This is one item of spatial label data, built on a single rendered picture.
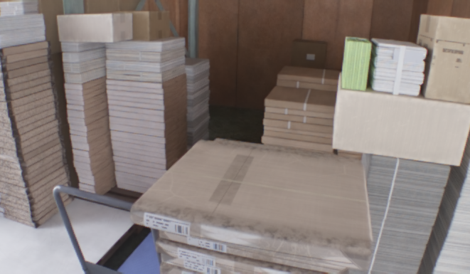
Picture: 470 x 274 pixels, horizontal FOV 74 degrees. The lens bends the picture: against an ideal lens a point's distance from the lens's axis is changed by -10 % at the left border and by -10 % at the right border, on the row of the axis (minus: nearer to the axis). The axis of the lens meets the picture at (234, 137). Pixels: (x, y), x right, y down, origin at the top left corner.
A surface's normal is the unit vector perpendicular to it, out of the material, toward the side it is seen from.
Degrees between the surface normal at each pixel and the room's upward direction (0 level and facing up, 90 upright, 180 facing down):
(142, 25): 91
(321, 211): 0
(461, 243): 90
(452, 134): 90
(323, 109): 90
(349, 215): 0
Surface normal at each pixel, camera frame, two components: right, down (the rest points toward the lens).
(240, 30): -0.29, 0.34
